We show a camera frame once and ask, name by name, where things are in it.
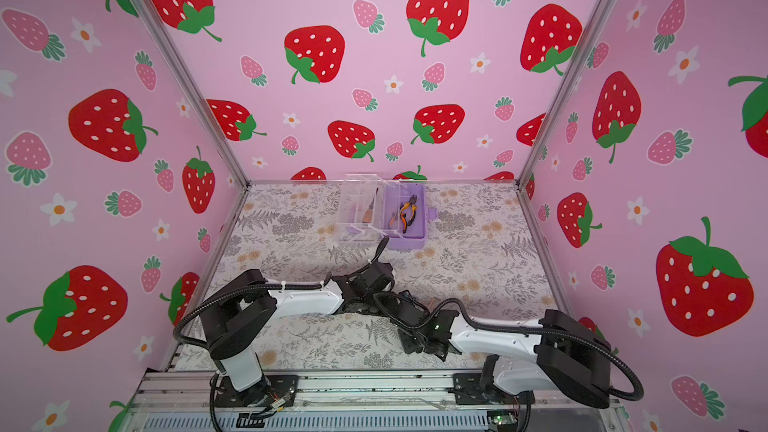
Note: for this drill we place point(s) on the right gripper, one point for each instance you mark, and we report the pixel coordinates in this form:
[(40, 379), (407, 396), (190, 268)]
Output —
[(405, 345)]

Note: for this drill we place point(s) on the yellow handled combination pliers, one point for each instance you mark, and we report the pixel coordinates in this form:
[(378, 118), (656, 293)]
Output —
[(408, 213)]

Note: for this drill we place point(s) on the purple plastic tool box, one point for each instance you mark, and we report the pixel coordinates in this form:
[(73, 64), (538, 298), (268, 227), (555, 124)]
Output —
[(417, 235)]

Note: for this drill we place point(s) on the large orange handled screwdriver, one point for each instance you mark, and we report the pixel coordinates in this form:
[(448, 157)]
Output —
[(368, 215)]

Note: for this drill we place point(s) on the orange handled needle-nose pliers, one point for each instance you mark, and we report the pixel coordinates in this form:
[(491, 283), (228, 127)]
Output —
[(395, 217)]

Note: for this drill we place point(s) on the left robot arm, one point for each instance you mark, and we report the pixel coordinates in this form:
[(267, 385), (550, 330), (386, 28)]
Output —
[(228, 322)]

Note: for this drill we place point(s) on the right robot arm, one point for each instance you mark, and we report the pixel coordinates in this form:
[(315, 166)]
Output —
[(576, 360)]

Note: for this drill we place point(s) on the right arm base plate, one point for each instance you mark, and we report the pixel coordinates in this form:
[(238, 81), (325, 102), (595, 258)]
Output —
[(476, 389)]

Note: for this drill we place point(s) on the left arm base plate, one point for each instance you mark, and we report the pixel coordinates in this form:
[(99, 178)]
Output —
[(255, 393)]

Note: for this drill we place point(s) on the aluminium front rail frame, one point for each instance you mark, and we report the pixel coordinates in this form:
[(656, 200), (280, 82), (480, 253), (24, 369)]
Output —
[(389, 400)]

